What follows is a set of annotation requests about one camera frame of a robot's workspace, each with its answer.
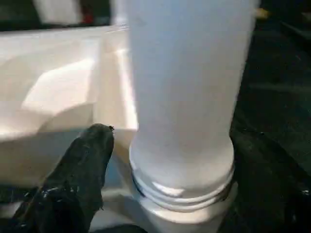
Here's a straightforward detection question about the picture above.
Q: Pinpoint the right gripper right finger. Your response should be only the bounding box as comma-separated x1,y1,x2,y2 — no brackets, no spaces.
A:
225,128,311,233

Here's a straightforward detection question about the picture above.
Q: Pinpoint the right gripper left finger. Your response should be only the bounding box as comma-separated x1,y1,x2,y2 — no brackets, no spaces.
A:
13,123,115,233

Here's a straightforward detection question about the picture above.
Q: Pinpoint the white plastic table top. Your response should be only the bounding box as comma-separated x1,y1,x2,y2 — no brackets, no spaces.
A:
0,24,240,233

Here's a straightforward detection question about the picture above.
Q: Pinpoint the black mat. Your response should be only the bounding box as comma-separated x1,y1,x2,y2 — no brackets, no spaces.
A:
0,0,311,233

